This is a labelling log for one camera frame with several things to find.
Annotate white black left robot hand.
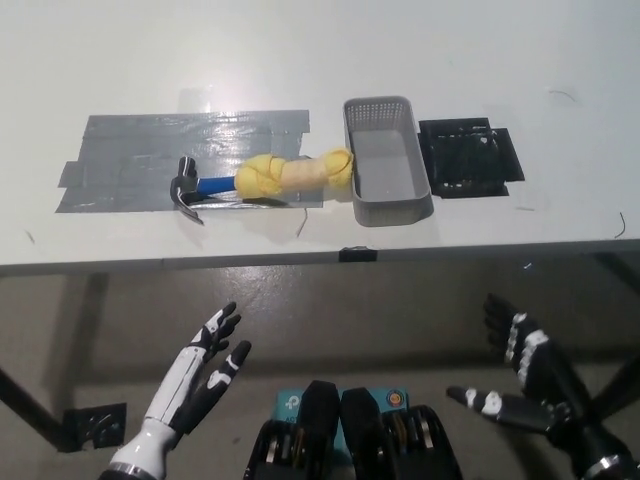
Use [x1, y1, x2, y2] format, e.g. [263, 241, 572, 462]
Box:
[142, 301, 253, 435]

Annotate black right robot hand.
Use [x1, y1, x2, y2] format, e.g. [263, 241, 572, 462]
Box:
[446, 293, 629, 470]

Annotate blue hammer with yellow wrapping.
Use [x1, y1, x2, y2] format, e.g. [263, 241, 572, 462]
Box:
[168, 145, 355, 226]

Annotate black robot torso blocks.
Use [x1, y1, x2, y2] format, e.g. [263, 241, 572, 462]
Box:
[243, 379, 464, 480]

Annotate black tape patch on desk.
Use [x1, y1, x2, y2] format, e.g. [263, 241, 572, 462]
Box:
[417, 117, 526, 199]

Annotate gray plastic basket container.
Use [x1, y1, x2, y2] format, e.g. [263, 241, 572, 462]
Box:
[342, 94, 434, 227]

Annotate teal box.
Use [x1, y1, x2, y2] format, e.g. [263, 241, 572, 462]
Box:
[277, 388, 411, 455]

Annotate grey table leg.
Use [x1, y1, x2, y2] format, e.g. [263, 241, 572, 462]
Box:
[67, 272, 110, 411]

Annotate black diagonal table brace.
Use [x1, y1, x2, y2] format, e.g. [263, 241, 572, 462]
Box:
[0, 367, 66, 451]

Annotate grey duct tape patch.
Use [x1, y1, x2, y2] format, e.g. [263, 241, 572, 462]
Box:
[53, 109, 331, 214]

